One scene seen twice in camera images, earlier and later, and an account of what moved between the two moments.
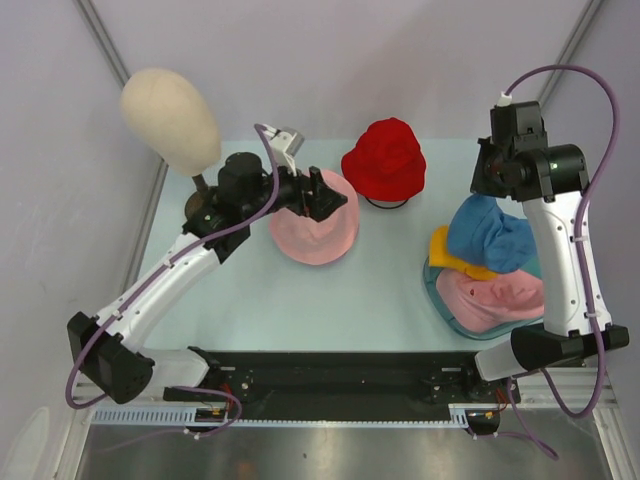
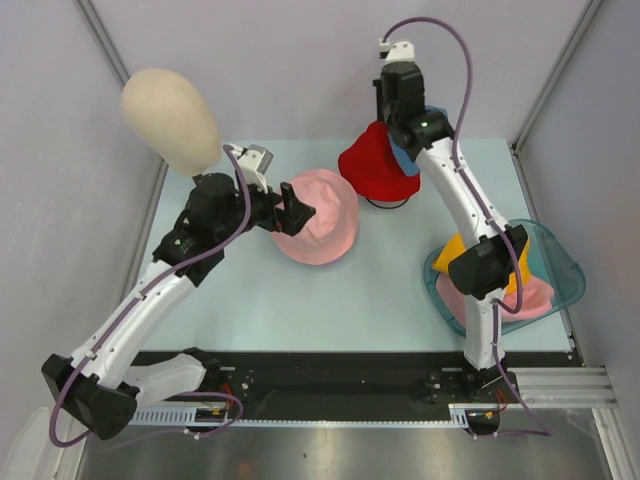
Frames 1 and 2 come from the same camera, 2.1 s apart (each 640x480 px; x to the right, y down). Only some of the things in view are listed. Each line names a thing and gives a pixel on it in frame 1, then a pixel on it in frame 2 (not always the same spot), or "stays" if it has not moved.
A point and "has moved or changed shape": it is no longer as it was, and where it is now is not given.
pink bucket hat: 324,242 stays
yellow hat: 439,256 → 458,245
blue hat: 480,232 has moved or changed shape
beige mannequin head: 173,120 stays
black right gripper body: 488,174 → 383,108
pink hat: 478,305 stays
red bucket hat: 387,162 stays
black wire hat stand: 380,207 stays
